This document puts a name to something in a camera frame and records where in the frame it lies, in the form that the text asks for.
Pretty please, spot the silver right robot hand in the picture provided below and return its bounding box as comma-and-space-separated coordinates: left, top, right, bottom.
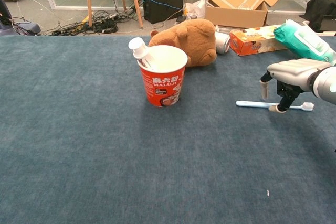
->
259, 58, 330, 114

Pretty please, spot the white plastic bag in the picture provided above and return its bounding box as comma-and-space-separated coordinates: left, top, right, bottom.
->
185, 0, 207, 22

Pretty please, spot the black cloth covered object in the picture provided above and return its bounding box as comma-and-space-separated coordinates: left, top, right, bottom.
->
306, 0, 336, 33

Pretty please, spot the brown capybara plush toy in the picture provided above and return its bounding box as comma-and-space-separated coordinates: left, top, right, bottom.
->
148, 18, 218, 68

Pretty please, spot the orange biscuit box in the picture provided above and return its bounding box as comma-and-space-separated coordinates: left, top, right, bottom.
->
229, 24, 288, 57

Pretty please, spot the green wet wipes pack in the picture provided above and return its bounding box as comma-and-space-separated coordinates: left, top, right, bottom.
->
273, 19, 336, 66

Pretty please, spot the open cardboard box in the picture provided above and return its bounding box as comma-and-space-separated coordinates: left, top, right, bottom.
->
193, 0, 287, 29

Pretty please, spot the tangle of floor cables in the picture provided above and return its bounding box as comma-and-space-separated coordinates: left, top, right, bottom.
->
10, 8, 144, 36

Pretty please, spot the blue grey machine base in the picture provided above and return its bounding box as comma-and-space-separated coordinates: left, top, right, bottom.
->
0, 0, 41, 36

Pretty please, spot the light blue toothbrush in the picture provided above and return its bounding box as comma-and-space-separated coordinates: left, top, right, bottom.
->
235, 100, 315, 112

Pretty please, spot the blue table cloth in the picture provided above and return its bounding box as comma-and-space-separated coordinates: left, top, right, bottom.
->
0, 35, 336, 224

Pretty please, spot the white toothpaste tube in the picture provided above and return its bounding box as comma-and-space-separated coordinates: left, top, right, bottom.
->
128, 37, 158, 70

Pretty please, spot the red paper noodle cup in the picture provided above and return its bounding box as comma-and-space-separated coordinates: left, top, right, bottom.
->
136, 45, 188, 108

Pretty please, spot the blue silver drink can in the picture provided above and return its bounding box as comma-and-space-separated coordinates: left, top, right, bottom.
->
214, 31, 232, 55

